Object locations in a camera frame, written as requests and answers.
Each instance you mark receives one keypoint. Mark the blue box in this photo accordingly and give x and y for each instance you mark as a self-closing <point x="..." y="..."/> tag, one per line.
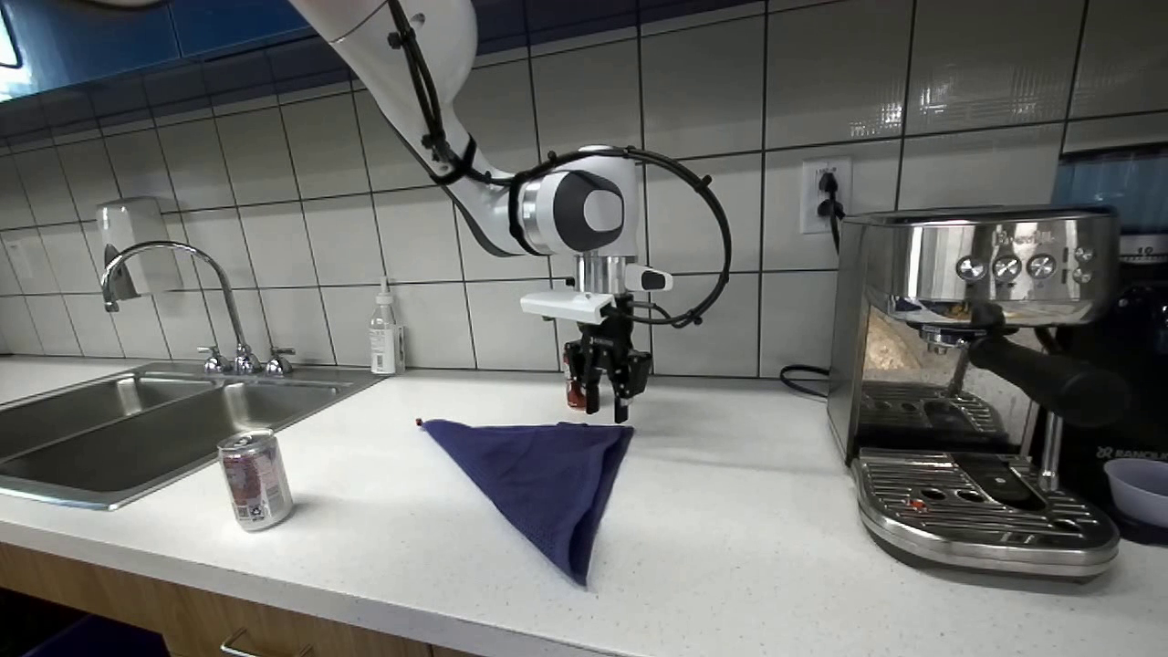
<point x="1115" y="188"/>

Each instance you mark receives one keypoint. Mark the stainless steel sink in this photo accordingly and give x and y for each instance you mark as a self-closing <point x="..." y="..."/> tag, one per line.
<point x="112" y="439"/>

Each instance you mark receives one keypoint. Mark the blue cloth towel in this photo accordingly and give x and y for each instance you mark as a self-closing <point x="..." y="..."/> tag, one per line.
<point x="548" y="485"/>

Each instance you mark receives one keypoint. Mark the chrome sink faucet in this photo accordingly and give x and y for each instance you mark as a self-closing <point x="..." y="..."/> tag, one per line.
<point x="166" y="244"/>

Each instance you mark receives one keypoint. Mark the silver Diet Coke can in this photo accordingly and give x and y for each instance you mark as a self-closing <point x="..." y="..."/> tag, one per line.
<point x="258" y="478"/>

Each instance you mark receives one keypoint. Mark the stainless espresso machine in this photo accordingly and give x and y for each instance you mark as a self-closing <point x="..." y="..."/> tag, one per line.
<point x="960" y="315"/>

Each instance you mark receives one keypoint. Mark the black countertop appliance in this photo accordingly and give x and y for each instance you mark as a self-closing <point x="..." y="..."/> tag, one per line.
<point x="1145" y="303"/>

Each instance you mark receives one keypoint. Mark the clear soap pump bottle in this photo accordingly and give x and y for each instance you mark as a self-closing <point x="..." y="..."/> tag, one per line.
<point x="385" y="340"/>

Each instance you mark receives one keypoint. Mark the blue overhead cabinet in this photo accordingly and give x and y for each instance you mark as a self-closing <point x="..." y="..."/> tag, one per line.
<point x="76" y="39"/>

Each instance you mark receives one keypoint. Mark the purple bowl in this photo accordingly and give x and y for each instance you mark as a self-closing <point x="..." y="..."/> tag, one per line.
<point x="1142" y="485"/>

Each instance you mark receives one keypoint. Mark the translucent wall dispenser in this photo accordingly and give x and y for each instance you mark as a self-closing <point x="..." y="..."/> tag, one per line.
<point x="128" y="230"/>

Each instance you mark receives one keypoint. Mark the wooden base cabinet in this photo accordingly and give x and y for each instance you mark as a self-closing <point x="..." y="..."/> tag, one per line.
<point x="149" y="596"/>

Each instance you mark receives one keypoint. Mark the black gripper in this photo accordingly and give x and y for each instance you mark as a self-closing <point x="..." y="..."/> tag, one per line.
<point x="606" y="340"/>

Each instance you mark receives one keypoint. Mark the white wall outlet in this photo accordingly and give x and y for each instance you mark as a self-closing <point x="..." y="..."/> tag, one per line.
<point x="827" y="193"/>

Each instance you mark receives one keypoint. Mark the black power plug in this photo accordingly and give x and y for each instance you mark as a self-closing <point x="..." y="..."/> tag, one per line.
<point x="833" y="203"/>

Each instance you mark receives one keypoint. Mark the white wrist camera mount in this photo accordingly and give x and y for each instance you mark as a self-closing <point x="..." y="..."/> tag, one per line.
<point x="571" y="303"/>

